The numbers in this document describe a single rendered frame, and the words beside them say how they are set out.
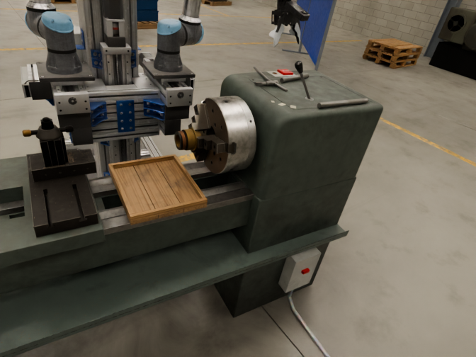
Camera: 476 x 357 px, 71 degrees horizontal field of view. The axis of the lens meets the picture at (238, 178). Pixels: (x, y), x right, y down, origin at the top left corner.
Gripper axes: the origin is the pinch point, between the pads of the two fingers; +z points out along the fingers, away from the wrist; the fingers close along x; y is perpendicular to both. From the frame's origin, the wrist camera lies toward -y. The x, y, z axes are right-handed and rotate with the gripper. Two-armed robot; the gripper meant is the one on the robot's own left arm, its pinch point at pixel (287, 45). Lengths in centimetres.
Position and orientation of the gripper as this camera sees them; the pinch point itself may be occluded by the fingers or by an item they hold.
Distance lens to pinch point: 157.5
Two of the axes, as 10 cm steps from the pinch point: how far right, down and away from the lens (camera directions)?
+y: -6.1, -3.6, 7.1
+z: 0.2, 8.9, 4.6
